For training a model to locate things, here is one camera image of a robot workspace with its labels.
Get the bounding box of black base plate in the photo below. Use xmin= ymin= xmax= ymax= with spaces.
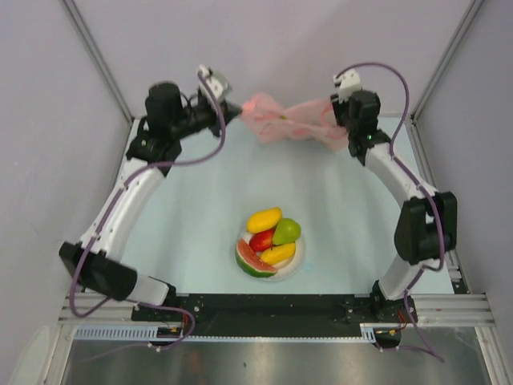
xmin=130 ymin=294 xmax=418 ymax=339

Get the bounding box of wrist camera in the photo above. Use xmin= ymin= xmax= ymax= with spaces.
xmin=333 ymin=69 xmax=362 ymax=103
xmin=196 ymin=65 xmax=232 ymax=104

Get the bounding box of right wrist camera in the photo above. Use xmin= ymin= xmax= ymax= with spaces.
xmin=333 ymin=69 xmax=362 ymax=103

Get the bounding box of white cable duct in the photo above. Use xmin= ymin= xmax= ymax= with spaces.
xmin=74 ymin=324 xmax=185 ymax=342

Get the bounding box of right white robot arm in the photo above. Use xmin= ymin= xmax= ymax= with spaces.
xmin=330 ymin=90 xmax=458 ymax=322

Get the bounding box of red fake mango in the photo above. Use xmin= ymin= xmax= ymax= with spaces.
xmin=249 ymin=229 xmax=275 ymax=253

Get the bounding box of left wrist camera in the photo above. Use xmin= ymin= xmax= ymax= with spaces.
xmin=196 ymin=65 xmax=232 ymax=104

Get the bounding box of pink plastic bag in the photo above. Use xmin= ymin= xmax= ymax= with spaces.
xmin=240 ymin=93 xmax=349 ymax=152

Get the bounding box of yellow fake mango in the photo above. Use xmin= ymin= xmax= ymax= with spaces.
xmin=246 ymin=207 xmax=282 ymax=233
xmin=260 ymin=242 xmax=296 ymax=265

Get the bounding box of red watermelon slice toy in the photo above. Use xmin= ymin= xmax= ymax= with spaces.
xmin=236 ymin=238 xmax=278 ymax=278

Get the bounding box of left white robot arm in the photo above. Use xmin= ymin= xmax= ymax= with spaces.
xmin=59 ymin=75 xmax=240 ymax=321

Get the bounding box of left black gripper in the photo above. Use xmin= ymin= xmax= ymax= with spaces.
xmin=171 ymin=99 xmax=243 ymax=140

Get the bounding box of aluminium frame rail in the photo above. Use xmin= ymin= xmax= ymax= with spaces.
xmin=59 ymin=0 xmax=133 ymax=123

